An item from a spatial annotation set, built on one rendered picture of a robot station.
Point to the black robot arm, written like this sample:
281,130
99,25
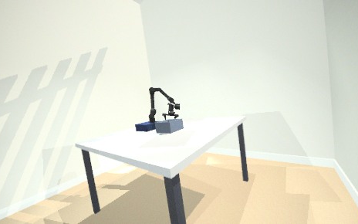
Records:
170,99

